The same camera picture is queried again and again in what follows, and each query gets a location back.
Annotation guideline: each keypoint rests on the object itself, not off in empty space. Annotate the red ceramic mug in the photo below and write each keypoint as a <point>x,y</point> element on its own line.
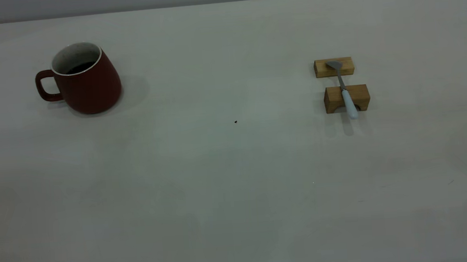
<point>91,89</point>

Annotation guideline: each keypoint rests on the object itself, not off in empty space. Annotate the wooden arch block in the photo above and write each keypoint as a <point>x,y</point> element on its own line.
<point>334,97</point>

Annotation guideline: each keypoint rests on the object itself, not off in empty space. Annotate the rectangular wooden block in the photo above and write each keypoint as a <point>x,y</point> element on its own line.
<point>321,69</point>

